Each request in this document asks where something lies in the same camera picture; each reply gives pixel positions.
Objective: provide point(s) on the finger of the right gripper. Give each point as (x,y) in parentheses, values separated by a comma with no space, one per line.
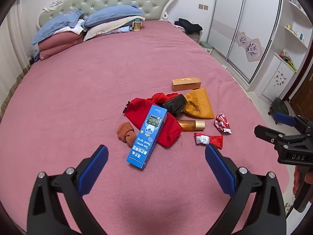
(269,135)
(291,121)

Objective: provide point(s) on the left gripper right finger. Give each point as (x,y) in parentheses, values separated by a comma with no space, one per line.
(267,213)

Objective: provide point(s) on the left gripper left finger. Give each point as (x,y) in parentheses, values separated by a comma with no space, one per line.
(45,213)

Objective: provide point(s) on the red snack wrapper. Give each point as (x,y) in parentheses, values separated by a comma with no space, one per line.
(222,124)
(216,141)

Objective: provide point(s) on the mustard yellow drawstring bag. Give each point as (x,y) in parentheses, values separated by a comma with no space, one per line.
(198,104)

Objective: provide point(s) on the amber gold bottle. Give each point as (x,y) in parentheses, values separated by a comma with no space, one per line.
(192,125)

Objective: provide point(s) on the black fuzzy sock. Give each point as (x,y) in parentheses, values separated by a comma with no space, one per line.
(176,105)

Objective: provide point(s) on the gold cardboard box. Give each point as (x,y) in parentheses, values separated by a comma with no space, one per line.
(186,84)

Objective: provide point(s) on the brown knitted sock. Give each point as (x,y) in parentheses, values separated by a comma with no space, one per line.
(126,133)

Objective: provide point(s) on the blue nasal spray box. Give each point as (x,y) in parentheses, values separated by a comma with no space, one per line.
(147,137)

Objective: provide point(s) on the red zipper pouch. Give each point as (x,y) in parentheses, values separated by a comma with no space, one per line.
(137,110)

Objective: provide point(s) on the red knotted cloth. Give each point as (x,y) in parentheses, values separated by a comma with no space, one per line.
(161,97)

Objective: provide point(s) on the dark green stool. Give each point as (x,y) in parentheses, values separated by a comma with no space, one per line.
(278,106)

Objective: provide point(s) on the brown wooden door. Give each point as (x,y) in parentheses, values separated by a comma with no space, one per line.
(301,99)

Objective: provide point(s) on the white shelf cabinet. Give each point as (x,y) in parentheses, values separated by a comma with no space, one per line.
(289,49)

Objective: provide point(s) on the green white storage box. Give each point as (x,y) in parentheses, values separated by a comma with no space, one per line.
(206,46)

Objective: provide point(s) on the white sliding wardrobe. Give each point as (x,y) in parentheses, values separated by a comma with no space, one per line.
(242,31)

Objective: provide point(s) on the grey bedside table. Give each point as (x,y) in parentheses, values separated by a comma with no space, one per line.
(196,36)

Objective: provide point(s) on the pink bed sheet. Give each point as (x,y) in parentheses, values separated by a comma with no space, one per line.
(71,103)

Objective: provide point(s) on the black clothes pile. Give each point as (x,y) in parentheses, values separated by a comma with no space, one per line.
(189,27)

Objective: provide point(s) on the beige curtain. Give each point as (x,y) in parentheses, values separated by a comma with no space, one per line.
(15,53)

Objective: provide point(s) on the cream pillow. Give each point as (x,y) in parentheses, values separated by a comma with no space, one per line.
(109,26)

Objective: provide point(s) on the blue pillow left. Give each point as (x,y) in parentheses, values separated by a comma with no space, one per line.
(69,19)

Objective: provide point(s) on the blue pillow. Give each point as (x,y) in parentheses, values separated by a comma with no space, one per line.
(69,19)
(109,14)

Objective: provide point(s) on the blue pillow right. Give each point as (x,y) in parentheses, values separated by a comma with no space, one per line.
(109,14)

